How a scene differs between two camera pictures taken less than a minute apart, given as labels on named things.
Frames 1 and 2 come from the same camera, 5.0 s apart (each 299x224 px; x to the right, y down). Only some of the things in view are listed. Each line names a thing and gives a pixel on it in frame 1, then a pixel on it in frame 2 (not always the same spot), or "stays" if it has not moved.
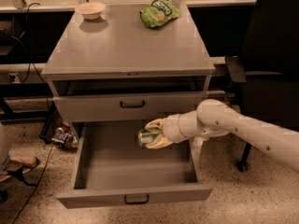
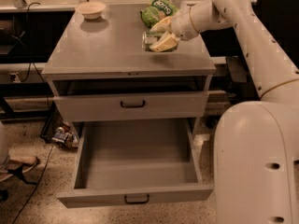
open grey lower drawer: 113,168 stays
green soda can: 145,135 -> 149,38
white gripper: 171,128 -> 181,24
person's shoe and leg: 7,162 stays
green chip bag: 159,12 stays
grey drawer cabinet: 120,68 stays
